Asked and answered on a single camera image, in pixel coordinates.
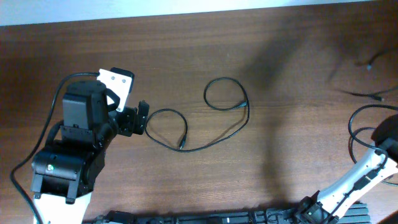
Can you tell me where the black usb cable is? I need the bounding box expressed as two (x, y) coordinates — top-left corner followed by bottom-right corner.
(144, 77), (251, 153)
(354, 46), (398, 72)
(338, 85), (398, 102)

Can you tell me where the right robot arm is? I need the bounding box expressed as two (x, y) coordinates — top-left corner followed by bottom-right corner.
(294, 114), (397, 223)

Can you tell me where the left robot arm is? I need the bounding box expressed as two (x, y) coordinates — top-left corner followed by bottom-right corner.
(30, 67), (149, 223)

